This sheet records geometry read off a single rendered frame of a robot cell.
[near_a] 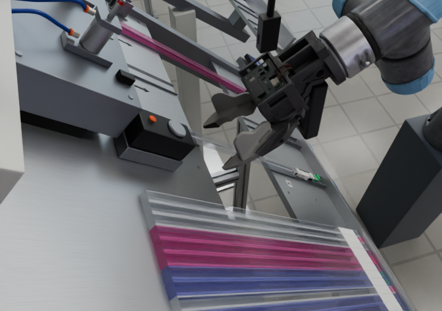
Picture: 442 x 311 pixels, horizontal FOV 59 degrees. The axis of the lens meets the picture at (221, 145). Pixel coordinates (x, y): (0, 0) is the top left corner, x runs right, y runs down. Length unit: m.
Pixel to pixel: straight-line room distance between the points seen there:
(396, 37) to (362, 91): 1.61
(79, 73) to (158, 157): 0.13
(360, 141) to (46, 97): 1.68
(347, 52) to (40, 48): 0.36
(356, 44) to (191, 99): 0.86
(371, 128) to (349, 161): 0.24
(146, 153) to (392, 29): 0.34
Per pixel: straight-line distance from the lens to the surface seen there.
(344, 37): 0.54
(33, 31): 0.41
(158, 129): 0.43
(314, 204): 0.75
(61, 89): 0.38
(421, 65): 0.64
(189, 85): 1.28
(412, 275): 1.67
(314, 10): 2.67
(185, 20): 1.13
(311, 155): 0.88
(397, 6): 0.56
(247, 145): 0.55
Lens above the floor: 1.43
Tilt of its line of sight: 52 degrees down
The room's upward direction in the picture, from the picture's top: straight up
